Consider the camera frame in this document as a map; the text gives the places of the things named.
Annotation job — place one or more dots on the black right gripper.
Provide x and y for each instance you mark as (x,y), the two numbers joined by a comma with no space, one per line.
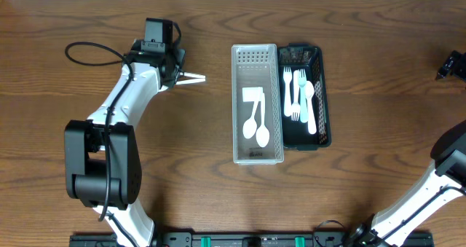
(456,62)

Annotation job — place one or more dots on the black plastic basket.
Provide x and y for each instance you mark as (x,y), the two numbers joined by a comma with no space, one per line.
(295,133)

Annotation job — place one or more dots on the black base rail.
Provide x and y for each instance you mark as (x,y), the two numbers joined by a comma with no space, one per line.
(186,239)

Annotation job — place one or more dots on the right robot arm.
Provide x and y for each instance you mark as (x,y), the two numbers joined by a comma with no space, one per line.
(442,182)

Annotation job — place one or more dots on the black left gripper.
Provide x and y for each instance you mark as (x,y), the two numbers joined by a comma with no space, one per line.
(176,76)

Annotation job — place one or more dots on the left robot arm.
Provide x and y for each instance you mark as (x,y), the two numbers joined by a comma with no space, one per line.
(103,167)

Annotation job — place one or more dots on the clear plastic basket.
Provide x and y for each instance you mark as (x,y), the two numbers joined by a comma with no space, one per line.
(254,71)

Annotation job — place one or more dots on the white plastic spoon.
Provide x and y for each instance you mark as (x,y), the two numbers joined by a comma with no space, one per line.
(193,75)
(262,133)
(250,125)
(309,92)
(191,81)

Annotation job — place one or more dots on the white plastic fork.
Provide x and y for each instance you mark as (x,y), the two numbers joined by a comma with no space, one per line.
(302,80)
(287,78)
(295,105)

